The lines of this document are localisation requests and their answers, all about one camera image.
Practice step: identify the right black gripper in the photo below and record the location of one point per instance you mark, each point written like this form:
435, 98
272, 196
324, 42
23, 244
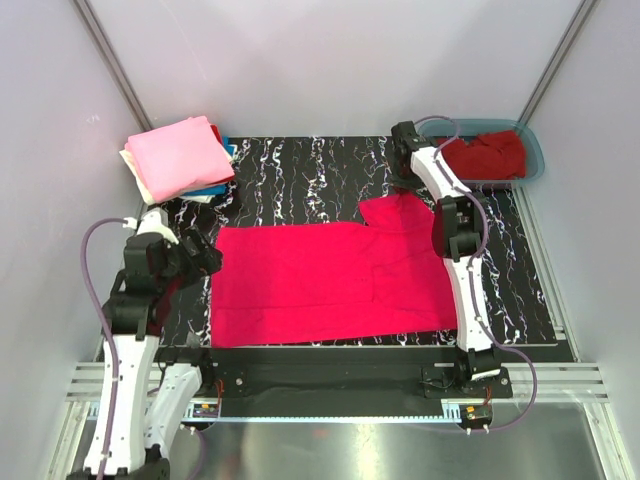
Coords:
401, 185

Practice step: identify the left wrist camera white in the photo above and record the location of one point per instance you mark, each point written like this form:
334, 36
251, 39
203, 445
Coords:
153, 221

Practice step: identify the dark red t shirt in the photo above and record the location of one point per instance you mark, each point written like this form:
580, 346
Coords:
492, 156

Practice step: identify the bright pink t shirt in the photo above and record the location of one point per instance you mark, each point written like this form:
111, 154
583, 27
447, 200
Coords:
293, 284

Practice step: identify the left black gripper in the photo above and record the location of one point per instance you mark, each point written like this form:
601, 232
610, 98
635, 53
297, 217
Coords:
201, 264

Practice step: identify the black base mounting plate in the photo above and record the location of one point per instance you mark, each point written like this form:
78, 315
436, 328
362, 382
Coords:
321, 383

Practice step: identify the teal plastic basin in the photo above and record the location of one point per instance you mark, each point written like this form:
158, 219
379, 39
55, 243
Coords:
442, 132

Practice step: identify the folded light pink t shirt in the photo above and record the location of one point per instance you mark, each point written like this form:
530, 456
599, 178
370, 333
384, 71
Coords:
183, 157

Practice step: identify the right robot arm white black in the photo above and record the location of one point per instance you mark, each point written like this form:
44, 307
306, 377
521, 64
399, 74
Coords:
459, 237

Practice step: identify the folded cream t shirt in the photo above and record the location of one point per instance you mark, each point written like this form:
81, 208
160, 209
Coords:
137, 163

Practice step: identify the folded blue t shirt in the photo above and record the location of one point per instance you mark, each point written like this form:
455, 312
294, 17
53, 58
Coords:
206, 195

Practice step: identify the folded red t shirt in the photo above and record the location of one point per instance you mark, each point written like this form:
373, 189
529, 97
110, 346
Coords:
217, 133

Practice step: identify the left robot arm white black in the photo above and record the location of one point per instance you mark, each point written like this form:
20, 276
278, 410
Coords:
134, 432

